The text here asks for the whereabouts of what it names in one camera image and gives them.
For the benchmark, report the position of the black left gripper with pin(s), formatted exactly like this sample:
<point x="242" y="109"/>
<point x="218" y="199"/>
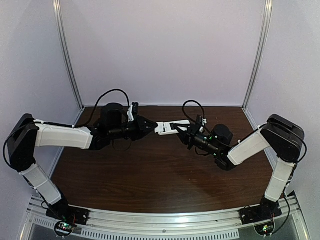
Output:
<point x="138" y="125"/>

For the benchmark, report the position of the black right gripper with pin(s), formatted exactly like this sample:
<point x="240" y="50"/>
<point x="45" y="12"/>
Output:
<point x="190" y="133"/>

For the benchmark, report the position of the white remote control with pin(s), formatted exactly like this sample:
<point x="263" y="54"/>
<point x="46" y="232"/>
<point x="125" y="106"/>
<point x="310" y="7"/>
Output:
<point x="170" y="127"/>

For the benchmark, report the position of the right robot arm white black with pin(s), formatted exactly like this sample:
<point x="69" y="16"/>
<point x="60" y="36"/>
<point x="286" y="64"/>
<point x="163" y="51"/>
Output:
<point x="278" y="133"/>

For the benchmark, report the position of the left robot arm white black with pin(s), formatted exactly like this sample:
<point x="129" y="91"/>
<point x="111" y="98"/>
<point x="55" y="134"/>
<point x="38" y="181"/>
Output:
<point x="29" y="133"/>

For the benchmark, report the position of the right round circuit board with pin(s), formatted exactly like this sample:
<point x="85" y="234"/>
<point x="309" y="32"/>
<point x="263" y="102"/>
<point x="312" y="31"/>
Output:
<point x="265" y="229"/>

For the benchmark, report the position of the round circuit board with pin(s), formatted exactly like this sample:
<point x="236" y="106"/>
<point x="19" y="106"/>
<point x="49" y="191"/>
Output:
<point x="63" y="229"/>
<point x="265" y="229"/>

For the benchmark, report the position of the left round circuit board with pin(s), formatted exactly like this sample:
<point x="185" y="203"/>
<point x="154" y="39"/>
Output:
<point x="63" y="229"/>

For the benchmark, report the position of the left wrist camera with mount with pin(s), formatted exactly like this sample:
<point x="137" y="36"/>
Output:
<point x="132" y="111"/>

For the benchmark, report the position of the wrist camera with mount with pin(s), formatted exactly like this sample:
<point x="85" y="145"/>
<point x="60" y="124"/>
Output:
<point x="132" y="111"/>
<point x="202" y="122"/>

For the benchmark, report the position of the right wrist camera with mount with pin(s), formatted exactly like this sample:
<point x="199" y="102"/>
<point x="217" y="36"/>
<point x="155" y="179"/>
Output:
<point x="202" y="122"/>

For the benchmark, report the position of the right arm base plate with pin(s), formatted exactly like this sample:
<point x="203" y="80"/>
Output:
<point x="258" y="213"/>

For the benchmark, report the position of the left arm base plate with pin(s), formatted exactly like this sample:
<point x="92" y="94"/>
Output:
<point x="71" y="214"/>

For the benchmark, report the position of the right aluminium frame post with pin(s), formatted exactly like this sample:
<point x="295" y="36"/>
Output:
<point x="264" y="32"/>

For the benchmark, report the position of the aluminium frame post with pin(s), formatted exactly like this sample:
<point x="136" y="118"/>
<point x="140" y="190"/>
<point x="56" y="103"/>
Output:
<point x="264" y="32"/>
<point x="65" y="53"/>

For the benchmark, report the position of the front aluminium rail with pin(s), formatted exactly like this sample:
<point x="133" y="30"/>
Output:
<point x="210" y="225"/>

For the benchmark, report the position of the left aluminium frame post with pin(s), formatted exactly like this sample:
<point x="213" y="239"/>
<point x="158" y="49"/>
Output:
<point x="65" y="53"/>

